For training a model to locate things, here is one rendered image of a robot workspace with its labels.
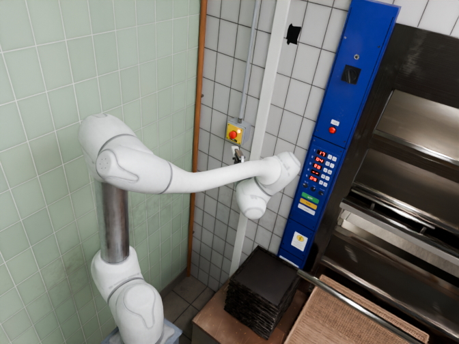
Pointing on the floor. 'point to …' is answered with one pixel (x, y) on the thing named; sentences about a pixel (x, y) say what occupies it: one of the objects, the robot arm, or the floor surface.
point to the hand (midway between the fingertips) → (235, 151)
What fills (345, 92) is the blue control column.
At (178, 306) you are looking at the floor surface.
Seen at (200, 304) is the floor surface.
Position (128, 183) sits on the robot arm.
